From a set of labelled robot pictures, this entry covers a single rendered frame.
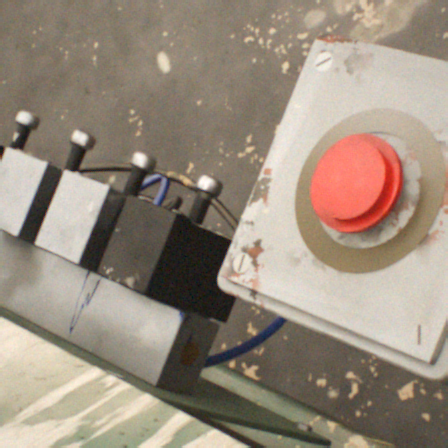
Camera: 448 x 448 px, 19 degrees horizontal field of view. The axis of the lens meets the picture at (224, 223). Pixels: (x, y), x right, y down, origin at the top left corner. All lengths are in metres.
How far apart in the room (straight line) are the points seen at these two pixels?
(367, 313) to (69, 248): 0.37
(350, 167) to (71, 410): 0.25
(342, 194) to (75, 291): 0.39
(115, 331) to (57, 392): 0.13
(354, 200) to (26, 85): 1.62
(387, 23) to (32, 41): 0.65
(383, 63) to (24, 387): 0.29
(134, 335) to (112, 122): 1.14
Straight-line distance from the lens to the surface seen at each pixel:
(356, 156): 0.52
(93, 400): 0.71
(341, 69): 0.55
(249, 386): 1.46
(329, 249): 0.53
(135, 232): 0.82
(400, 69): 0.54
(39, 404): 0.71
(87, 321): 0.86
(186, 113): 1.86
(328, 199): 0.52
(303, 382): 1.64
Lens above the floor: 1.36
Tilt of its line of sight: 51 degrees down
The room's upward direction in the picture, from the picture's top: 66 degrees counter-clockwise
